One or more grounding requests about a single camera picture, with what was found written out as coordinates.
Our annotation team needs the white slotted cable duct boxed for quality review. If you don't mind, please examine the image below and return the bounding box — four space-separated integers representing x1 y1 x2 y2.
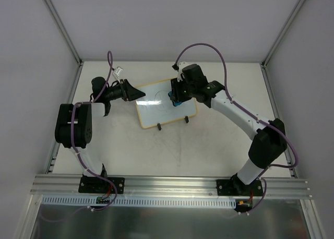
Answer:
41 195 236 209

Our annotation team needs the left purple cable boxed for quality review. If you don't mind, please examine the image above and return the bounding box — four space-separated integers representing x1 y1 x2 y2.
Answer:
70 50 118 212

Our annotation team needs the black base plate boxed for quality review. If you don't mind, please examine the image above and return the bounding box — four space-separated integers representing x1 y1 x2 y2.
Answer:
216 179 264 197
78 176 125 194

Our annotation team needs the yellow framed whiteboard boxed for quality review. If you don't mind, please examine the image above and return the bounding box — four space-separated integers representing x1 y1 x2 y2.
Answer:
135 78 198 129

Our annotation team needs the aluminium front rail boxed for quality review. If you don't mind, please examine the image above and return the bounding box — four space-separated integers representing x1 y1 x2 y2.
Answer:
30 174 314 199

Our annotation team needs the purple cable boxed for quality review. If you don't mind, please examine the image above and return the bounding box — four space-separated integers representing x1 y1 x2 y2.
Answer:
174 42 300 216
70 50 118 212

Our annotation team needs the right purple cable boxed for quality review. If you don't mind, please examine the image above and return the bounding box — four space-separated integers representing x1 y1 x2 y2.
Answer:
174 42 300 216

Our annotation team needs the blue whiteboard eraser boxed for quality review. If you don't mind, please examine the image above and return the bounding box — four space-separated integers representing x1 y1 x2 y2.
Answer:
168 92 182 106

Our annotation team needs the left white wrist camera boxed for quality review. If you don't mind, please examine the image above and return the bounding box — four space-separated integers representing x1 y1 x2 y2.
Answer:
112 66 123 83

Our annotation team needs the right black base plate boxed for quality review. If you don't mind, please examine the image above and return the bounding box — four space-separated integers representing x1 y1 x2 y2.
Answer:
216 179 264 197

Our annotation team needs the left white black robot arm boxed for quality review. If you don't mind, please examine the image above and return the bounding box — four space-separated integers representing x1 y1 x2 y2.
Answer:
55 77 146 192

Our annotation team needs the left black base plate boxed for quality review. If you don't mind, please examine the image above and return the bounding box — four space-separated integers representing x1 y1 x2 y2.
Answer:
78 176 125 194

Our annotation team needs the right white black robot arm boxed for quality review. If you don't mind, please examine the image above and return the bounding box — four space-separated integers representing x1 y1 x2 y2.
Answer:
169 62 287 195

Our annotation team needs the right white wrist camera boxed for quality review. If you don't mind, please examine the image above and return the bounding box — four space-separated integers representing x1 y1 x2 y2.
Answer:
172 62 190 82

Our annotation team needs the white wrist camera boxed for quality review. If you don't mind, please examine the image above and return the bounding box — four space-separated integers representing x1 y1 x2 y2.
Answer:
112 66 123 83
172 62 190 82

